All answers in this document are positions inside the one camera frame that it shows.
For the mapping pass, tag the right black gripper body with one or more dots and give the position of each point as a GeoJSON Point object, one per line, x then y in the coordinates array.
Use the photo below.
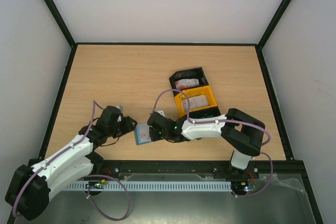
{"type": "Point", "coordinates": [153, 133]}

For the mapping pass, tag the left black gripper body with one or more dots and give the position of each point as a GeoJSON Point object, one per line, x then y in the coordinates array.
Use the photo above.
{"type": "Point", "coordinates": [126, 125]}

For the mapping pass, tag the white VIP card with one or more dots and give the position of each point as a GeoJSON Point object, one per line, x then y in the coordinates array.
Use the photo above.
{"type": "Point", "coordinates": [144, 134]}

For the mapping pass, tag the teal card holder wallet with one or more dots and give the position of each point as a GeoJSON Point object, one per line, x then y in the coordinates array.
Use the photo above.
{"type": "Point", "coordinates": [143, 134]}

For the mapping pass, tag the yellow bin with cards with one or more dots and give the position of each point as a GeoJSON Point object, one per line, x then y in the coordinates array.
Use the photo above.
{"type": "Point", "coordinates": [192, 92]}

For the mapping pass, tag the black bin with red cards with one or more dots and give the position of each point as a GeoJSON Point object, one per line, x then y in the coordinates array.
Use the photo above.
{"type": "Point", "coordinates": [194, 73]}

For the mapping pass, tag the black bin with teal cards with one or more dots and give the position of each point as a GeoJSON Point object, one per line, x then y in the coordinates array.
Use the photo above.
{"type": "Point", "coordinates": [205, 113]}

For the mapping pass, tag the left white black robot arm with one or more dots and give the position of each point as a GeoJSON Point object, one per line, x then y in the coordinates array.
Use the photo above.
{"type": "Point", "coordinates": [33, 187]}

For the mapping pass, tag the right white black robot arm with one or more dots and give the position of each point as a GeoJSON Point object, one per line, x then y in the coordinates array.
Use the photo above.
{"type": "Point", "coordinates": [243, 132]}

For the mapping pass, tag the stack of cards yellow bin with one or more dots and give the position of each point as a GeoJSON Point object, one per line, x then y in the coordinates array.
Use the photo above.
{"type": "Point", "coordinates": [195, 102]}

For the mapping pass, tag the stack of white red cards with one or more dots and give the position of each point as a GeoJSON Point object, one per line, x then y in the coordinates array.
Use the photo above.
{"type": "Point", "coordinates": [186, 83]}

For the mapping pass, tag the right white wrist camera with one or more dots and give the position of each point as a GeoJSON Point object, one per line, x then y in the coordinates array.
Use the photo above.
{"type": "Point", "coordinates": [160, 112]}

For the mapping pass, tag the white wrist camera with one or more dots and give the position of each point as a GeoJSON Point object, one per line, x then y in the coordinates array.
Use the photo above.
{"type": "Point", "coordinates": [160, 112]}
{"type": "Point", "coordinates": [121, 112]}

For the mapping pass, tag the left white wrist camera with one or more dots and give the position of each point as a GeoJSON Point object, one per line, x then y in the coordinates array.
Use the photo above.
{"type": "Point", "coordinates": [121, 112]}

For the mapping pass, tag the black aluminium frame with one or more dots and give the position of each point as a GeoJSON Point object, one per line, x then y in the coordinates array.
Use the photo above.
{"type": "Point", "coordinates": [289, 166]}

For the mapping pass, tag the light blue slotted cable duct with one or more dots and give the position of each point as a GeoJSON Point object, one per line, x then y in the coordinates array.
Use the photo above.
{"type": "Point", "coordinates": [153, 186]}

